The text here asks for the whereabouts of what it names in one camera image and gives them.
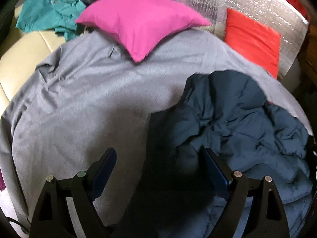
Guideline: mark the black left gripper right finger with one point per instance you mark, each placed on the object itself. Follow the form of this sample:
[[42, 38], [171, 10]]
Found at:
[[266, 218]]

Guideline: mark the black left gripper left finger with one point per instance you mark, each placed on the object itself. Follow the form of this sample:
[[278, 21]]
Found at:
[[51, 217]]

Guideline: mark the navy blue puffer jacket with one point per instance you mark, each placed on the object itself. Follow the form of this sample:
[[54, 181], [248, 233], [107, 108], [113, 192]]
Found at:
[[227, 112]]

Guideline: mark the grey bed sheet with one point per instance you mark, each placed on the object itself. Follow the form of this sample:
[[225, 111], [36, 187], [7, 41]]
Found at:
[[89, 95]]

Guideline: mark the cream mattress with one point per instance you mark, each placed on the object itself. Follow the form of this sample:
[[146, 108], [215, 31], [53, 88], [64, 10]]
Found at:
[[20, 54]]

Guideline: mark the red-orange pillow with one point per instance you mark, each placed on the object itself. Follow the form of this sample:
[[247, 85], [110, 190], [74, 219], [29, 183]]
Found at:
[[257, 42]]

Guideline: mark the teal garment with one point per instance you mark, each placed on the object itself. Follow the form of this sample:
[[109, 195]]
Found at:
[[56, 15]]

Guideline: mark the pink pillow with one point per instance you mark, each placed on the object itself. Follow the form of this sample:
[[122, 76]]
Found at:
[[139, 25]]

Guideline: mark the silver foil insulation mat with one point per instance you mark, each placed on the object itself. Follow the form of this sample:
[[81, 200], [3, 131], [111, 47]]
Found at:
[[277, 14]]

